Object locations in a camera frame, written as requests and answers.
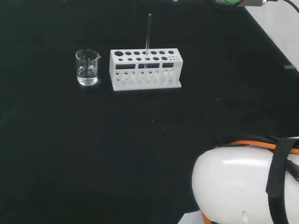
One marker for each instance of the white test tube rack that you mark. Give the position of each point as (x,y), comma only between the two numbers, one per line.
(144,76)

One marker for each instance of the small clear glass beaker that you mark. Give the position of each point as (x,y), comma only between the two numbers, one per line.
(87,70)

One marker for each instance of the black bench cloth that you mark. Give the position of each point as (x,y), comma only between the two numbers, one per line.
(49,129)

